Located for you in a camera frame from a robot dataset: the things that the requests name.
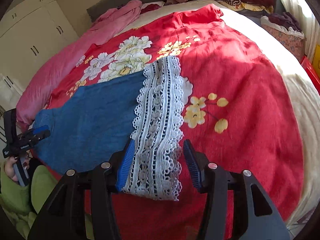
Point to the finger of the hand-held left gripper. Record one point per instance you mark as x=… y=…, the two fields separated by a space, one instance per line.
x=41 y=129
x=37 y=137

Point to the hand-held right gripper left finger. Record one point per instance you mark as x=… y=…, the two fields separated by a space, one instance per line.
x=126 y=165

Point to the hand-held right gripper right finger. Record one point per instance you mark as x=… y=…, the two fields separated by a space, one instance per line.
x=191 y=165

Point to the blue denim jeans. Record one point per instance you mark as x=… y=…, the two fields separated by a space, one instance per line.
x=95 y=120

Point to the person's left forearm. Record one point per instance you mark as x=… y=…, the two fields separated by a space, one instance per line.
x=12 y=195

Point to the person's left hand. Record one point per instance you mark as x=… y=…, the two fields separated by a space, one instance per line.
x=10 y=168

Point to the white bedside cabinet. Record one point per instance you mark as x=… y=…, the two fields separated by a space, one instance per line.
x=8 y=92

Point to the pink quilt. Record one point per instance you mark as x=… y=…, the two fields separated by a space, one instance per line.
x=57 y=67

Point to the red floral blanket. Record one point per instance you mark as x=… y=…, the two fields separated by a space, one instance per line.
x=237 y=105

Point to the white wardrobe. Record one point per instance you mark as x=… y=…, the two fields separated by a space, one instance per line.
x=32 y=30

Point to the beige bed sheet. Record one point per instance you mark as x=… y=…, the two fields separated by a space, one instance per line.
x=307 y=120

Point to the red box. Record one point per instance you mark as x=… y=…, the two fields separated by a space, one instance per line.
x=311 y=71

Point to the dark red cloth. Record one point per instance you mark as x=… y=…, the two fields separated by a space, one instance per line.
x=150 y=8

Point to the yellow box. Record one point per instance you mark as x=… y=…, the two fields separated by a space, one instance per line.
x=317 y=57

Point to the purple cloth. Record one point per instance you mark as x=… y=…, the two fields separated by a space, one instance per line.
x=282 y=20

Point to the white curtain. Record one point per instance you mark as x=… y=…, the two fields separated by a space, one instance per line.
x=300 y=5

